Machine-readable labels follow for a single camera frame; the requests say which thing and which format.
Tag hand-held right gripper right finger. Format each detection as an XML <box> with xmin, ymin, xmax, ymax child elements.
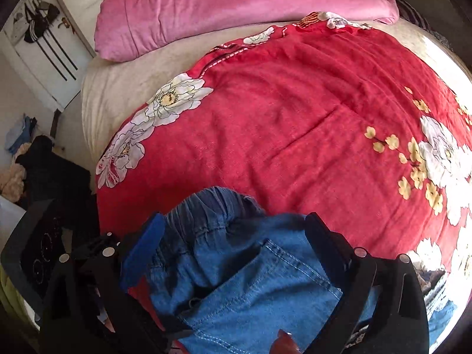
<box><xmin>304</xmin><ymin>212</ymin><xmax>430</xmax><ymax>354</ymax></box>

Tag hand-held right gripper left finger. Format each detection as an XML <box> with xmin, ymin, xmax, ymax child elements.
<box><xmin>39</xmin><ymin>212</ymin><xmax>192</xmax><ymax>354</ymax></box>

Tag blue denim pants lace hem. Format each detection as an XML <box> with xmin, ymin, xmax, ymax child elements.
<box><xmin>145</xmin><ymin>186</ymin><xmax>460</xmax><ymax>354</ymax></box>

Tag heap of clothes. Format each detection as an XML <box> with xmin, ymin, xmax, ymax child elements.
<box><xmin>0</xmin><ymin>114</ymin><xmax>93</xmax><ymax>211</ymax></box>

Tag red floral blanket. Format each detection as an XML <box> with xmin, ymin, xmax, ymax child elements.
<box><xmin>95</xmin><ymin>11</ymin><xmax>472</xmax><ymax>303</ymax></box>

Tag beige bed sheet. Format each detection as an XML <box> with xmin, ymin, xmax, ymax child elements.
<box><xmin>81</xmin><ymin>18</ymin><xmax>472</xmax><ymax>155</ymax></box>

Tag white door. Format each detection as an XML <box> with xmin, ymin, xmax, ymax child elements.
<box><xmin>0</xmin><ymin>0</ymin><xmax>97</xmax><ymax>111</ymax></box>

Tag striped pillow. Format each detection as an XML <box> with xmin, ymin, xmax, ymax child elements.
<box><xmin>391</xmin><ymin>0</ymin><xmax>434</xmax><ymax>32</ymax></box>

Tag dark clothes on door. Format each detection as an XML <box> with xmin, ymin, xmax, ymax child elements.
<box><xmin>23</xmin><ymin>0</ymin><xmax>61</xmax><ymax>44</ymax></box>

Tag pink quilt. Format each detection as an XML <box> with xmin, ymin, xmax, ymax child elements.
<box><xmin>94</xmin><ymin>0</ymin><xmax>401</xmax><ymax>61</ymax></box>

